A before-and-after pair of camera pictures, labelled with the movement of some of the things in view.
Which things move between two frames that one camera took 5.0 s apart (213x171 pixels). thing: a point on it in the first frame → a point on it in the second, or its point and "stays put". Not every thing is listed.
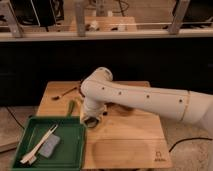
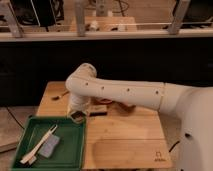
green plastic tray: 69,155 stays put
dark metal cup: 91,121 → 78,116
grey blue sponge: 48,148 stays put
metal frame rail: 10,29 stays put
